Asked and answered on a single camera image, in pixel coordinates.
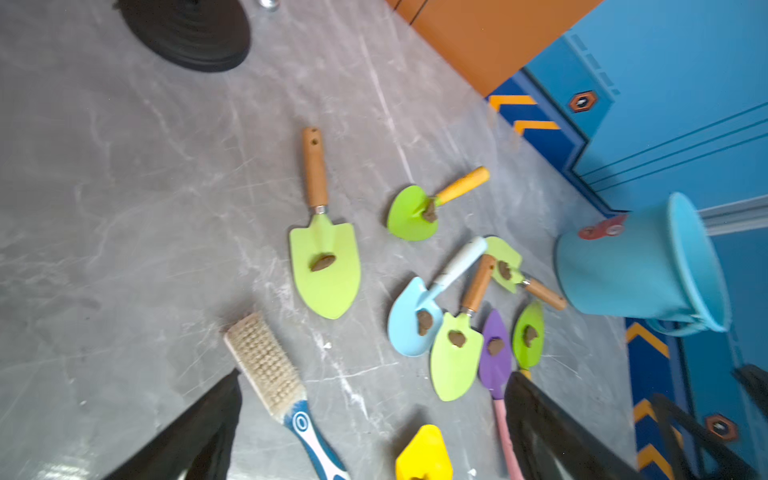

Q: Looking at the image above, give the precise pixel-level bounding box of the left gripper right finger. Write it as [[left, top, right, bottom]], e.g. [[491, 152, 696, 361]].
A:
[[503, 372, 642, 479]]

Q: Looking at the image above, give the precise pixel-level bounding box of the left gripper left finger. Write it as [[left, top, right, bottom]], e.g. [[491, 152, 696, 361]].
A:
[[106, 369, 242, 479]]

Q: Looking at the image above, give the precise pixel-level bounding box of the scrub brush blue white handle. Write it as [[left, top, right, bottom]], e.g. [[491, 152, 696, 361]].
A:
[[224, 314, 350, 479]]

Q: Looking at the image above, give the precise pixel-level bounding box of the green pointed shovel wooden handle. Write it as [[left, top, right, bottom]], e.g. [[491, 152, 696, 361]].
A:
[[430, 254, 496, 402]]

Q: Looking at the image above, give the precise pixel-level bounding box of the light green trowel wooden handle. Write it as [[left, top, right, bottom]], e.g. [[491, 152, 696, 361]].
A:
[[485, 236, 568, 311]]

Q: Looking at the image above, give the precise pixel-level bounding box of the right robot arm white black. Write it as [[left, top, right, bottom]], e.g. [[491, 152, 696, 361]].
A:
[[637, 394, 759, 479]]

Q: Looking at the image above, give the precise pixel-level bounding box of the light blue scoop trowel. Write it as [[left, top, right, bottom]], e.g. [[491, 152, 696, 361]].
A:
[[387, 236, 487, 357]]

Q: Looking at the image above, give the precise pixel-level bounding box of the turquoise plastic bucket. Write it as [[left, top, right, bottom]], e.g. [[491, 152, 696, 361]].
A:
[[554, 192, 732, 337]]

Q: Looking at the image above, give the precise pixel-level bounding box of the black microphone on stand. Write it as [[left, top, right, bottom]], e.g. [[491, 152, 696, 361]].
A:
[[116, 0, 251, 73]]

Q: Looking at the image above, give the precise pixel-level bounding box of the purple trowel pink handle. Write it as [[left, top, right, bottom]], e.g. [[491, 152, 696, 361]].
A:
[[478, 309, 523, 480]]

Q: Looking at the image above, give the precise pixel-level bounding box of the green leaf trowel yellow handle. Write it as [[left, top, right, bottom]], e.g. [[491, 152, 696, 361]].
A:
[[512, 301, 546, 380]]

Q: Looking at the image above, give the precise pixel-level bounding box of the yellow scoop wooden handle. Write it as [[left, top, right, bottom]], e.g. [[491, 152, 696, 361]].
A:
[[395, 424, 453, 480]]

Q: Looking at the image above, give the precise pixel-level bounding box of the green shovel wooden handle left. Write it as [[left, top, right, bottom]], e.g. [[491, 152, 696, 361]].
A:
[[288, 127, 362, 320]]

